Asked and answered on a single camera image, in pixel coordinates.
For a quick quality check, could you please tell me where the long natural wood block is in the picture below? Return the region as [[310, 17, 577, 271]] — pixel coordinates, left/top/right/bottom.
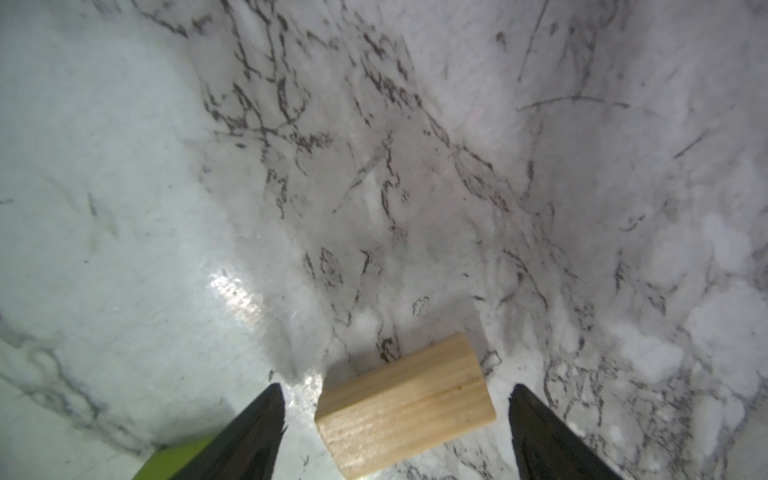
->
[[314, 333, 497, 479]]

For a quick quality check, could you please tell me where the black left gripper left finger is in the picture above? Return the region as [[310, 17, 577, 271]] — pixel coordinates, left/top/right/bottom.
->
[[173, 383, 285, 480]]

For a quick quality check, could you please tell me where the green wood block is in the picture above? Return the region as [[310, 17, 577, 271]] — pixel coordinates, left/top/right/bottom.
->
[[133, 436, 214, 480]]

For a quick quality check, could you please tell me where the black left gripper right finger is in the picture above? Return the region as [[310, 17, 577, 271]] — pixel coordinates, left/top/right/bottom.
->
[[508, 384, 620, 480]]

